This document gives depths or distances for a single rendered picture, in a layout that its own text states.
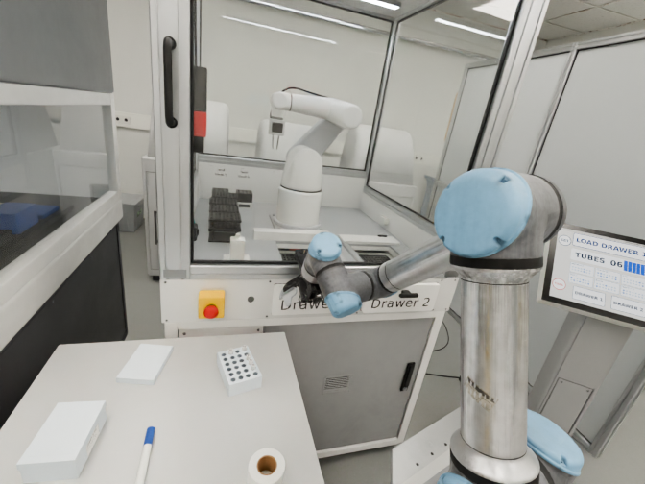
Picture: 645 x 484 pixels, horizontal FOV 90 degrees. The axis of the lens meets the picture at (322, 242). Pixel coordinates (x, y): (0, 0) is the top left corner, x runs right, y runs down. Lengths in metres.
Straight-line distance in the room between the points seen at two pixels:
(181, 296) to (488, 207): 0.84
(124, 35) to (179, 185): 3.48
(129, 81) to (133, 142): 0.62
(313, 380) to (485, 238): 1.01
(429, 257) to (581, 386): 1.11
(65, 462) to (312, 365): 0.76
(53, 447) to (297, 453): 0.45
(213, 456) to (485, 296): 0.61
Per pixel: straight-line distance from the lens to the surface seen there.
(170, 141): 0.89
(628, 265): 1.51
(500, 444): 0.56
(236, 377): 0.90
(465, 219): 0.46
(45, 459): 0.83
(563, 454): 0.70
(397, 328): 1.32
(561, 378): 1.66
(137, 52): 4.27
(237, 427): 0.85
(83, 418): 0.86
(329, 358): 1.28
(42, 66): 1.28
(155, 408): 0.91
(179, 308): 1.06
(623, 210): 2.21
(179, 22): 0.90
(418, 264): 0.70
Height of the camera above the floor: 1.42
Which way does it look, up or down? 21 degrees down
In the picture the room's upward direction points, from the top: 9 degrees clockwise
